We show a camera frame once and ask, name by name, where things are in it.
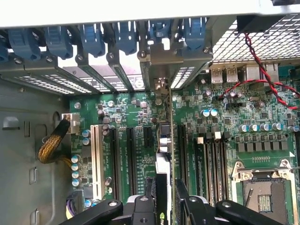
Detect blue slot retention clip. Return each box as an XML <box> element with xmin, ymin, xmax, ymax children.
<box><xmin>150</xmin><ymin>19</ymin><xmax>173</xmax><ymax>44</ymax></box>
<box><xmin>183</xmin><ymin>17</ymin><xmax>207</xmax><ymax>51</ymax></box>
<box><xmin>79</xmin><ymin>23</ymin><xmax>106</xmax><ymax>58</ymax></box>
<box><xmin>112</xmin><ymin>21</ymin><xmax>138</xmax><ymax>56</ymax></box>
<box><xmin>7</xmin><ymin>28</ymin><xmax>42</xmax><ymax>61</ymax></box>
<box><xmin>44</xmin><ymin>25</ymin><xmax>74</xmax><ymax>60</ymax></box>

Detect purple wire bundle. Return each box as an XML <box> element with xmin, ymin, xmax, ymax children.
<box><xmin>65</xmin><ymin>197</ymin><xmax>77</xmax><ymax>220</ymax></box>

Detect short black expansion slot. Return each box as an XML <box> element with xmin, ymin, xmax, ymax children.
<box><xmin>143</xmin><ymin>126</ymin><xmax>155</xmax><ymax>149</ymax></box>

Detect grey metal PC case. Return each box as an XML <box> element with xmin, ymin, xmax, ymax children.
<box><xmin>0</xmin><ymin>0</ymin><xmax>300</xmax><ymax>225</ymax></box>

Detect silver network port block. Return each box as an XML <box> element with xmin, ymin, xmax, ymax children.
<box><xmin>245</xmin><ymin>63</ymin><xmax>279</xmax><ymax>83</ymax></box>

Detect metal CPU socket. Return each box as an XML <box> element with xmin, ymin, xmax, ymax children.
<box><xmin>230</xmin><ymin>158</ymin><xmax>296</xmax><ymax>225</ymax></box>

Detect red and black twisted wire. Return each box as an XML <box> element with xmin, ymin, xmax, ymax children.
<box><xmin>217</xmin><ymin>32</ymin><xmax>300</xmax><ymax>111</ymax></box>

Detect long black expansion slot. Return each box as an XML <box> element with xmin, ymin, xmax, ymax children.
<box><xmin>126</xmin><ymin>126</ymin><xmax>138</xmax><ymax>196</ymax></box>
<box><xmin>176</xmin><ymin>124</ymin><xmax>189</xmax><ymax>188</ymax></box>
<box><xmin>109</xmin><ymin>126</ymin><xmax>123</xmax><ymax>203</ymax></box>

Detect black RAM slot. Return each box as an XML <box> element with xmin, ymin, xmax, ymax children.
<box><xmin>193</xmin><ymin>137</ymin><xmax>207</xmax><ymax>205</ymax></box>
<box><xmin>206</xmin><ymin>138</ymin><xmax>216</xmax><ymax>206</ymax></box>
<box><xmin>221</xmin><ymin>132</ymin><xmax>230</xmax><ymax>202</ymax></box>
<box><xmin>214</xmin><ymin>131</ymin><xmax>223</xmax><ymax>203</ymax></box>

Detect green motherboard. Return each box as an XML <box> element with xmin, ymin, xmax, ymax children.
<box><xmin>68</xmin><ymin>62</ymin><xmax>300</xmax><ymax>225</ymax></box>

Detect silver USB port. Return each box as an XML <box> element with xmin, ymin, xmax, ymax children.
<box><xmin>210</xmin><ymin>66</ymin><xmax>224</xmax><ymax>84</ymax></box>
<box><xmin>225</xmin><ymin>66</ymin><xmax>240</xmax><ymax>83</ymax></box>

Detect metal expansion slot cover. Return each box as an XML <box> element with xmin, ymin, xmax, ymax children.
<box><xmin>137</xmin><ymin>50</ymin><xmax>151</xmax><ymax>92</ymax></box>

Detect white PCI expansion slot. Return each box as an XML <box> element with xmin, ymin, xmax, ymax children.
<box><xmin>90</xmin><ymin>124</ymin><xmax>105</xmax><ymax>200</ymax></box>

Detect yellow black braided power cable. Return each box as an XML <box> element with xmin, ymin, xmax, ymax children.
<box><xmin>37</xmin><ymin>112</ymin><xmax>81</xmax><ymax>165</ymax></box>

